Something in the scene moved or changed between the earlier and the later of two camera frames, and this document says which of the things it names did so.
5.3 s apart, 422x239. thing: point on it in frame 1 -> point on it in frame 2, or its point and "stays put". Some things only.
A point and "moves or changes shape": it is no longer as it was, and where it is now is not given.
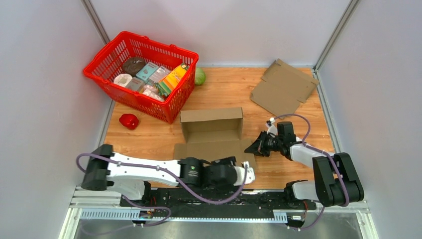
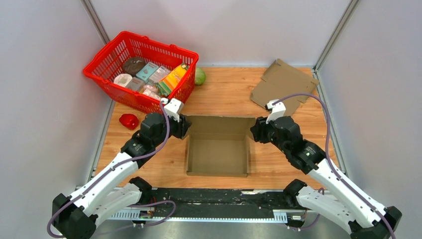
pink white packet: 150,90 stays put
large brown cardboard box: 212,134 moves or changes shape
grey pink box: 136,84 stays put
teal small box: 146,73 stays put
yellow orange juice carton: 173,77 stays put
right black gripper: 258,148 -> 259,129
